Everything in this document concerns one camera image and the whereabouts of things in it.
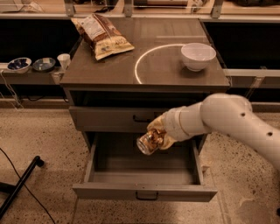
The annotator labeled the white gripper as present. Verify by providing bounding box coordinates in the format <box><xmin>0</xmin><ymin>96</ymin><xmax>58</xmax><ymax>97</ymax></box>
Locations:
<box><xmin>147</xmin><ymin>107</ymin><xmax>192</xmax><ymax>150</ymax></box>

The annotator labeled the orange patterned can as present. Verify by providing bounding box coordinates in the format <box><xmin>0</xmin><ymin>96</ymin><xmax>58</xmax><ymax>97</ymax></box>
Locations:
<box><xmin>136</xmin><ymin>129</ymin><xmax>165</xmax><ymax>156</ymax></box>

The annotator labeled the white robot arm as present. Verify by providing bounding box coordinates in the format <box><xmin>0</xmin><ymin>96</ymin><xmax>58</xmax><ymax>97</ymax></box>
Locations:
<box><xmin>147</xmin><ymin>94</ymin><xmax>280</xmax><ymax>170</ymax></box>

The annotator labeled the grey open middle drawer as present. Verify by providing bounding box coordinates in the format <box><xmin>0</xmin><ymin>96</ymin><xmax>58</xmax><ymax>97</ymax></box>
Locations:
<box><xmin>73</xmin><ymin>133</ymin><xmax>217</xmax><ymax>202</ymax></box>

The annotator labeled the grey drawer cabinet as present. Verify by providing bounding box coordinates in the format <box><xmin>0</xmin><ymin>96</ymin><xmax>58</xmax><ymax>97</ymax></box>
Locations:
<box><xmin>59</xmin><ymin>17</ymin><xmax>231</xmax><ymax>151</ymax></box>

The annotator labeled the grey upper drawer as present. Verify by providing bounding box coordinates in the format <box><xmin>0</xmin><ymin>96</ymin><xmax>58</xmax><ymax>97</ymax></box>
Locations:
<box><xmin>69</xmin><ymin>106</ymin><xmax>167</xmax><ymax>133</ymax></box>

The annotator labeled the white bowl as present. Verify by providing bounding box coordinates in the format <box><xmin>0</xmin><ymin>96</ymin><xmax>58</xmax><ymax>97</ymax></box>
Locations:
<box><xmin>180</xmin><ymin>43</ymin><xmax>216</xmax><ymax>72</ymax></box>

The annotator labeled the brown chip bag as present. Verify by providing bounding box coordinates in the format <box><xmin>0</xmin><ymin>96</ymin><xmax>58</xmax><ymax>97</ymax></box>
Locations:
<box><xmin>71</xmin><ymin>14</ymin><xmax>134</xmax><ymax>60</ymax></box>

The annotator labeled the grey side shelf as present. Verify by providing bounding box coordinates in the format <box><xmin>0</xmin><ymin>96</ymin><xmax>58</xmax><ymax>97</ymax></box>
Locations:
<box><xmin>0</xmin><ymin>63</ymin><xmax>64</xmax><ymax>85</ymax></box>

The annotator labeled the white paper cup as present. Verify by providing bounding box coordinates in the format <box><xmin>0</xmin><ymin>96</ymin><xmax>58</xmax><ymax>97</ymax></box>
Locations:
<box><xmin>57</xmin><ymin>53</ymin><xmax>71</xmax><ymax>70</ymax></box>

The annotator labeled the dark blue bowl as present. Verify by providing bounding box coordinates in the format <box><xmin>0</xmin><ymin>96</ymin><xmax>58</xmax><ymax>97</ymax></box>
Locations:
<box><xmin>32</xmin><ymin>58</ymin><xmax>56</xmax><ymax>73</ymax></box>

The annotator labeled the blue patterned bowl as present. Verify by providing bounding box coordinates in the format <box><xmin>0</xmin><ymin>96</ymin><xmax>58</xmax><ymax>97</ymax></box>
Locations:
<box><xmin>7</xmin><ymin>57</ymin><xmax>32</xmax><ymax>74</ymax></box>

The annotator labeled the black stand leg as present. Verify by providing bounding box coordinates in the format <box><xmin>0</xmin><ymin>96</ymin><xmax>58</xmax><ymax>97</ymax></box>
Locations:
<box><xmin>0</xmin><ymin>156</ymin><xmax>45</xmax><ymax>220</ymax></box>

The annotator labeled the black floor cable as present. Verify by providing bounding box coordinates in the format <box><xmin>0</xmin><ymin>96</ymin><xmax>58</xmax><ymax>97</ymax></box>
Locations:
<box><xmin>0</xmin><ymin>146</ymin><xmax>57</xmax><ymax>224</ymax></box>

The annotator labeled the white hanging cable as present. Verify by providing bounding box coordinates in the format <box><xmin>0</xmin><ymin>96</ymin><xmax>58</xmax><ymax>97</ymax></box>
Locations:
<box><xmin>0</xmin><ymin>69</ymin><xmax>25</xmax><ymax>109</ymax></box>

